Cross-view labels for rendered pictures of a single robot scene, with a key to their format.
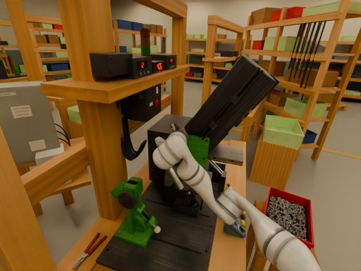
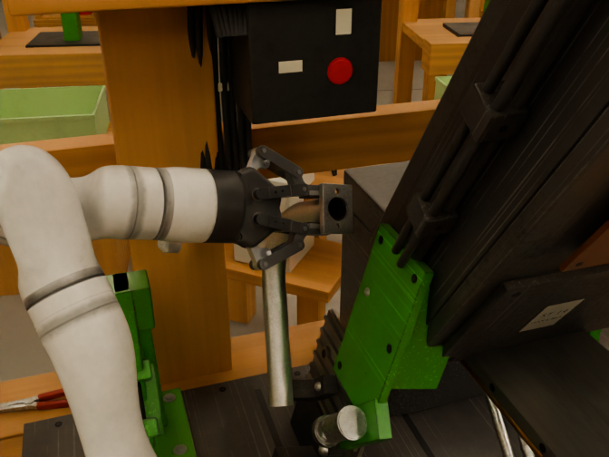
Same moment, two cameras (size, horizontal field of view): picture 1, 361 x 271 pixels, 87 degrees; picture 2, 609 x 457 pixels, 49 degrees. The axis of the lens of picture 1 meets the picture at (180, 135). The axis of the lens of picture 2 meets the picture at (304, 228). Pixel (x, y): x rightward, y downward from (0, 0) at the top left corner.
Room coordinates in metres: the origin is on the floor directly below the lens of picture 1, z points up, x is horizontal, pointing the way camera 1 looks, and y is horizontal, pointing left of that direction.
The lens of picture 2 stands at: (0.38, -0.55, 1.64)
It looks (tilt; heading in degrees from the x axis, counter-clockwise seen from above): 28 degrees down; 56
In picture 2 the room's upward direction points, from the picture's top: straight up
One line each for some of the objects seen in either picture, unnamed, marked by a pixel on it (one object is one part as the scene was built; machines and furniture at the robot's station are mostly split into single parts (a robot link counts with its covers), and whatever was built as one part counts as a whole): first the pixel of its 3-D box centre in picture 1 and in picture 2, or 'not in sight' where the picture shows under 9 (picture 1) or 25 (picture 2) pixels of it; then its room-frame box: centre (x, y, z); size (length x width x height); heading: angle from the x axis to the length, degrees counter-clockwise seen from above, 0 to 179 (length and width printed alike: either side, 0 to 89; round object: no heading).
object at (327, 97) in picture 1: (321, 100); not in sight; (6.19, -4.55, 0.22); 1.20 x 0.80 x 0.44; 102
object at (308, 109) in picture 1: (276, 76); not in sight; (3.85, -1.82, 1.19); 2.30 x 0.55 x 2.39; 13
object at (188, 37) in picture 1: (212, 59); not in sight; (9.82, -1.37, 1.12); 3.22 x 0.55 x 2.23; 62
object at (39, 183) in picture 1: (128, 125); (335, 140); (1.03, 0.31, 1.23); 1.30 x 0.05 x 0.09; 164
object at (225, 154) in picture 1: (208, 150); (527, 353); (0.97, -0.17, 1.11); 0.39 x 0.16 x 0.03; 74
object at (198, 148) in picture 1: (196, 153); (402, 321); (0.84, -0.09, 1.17); 0.13 x 0.12 x 0.20; 164
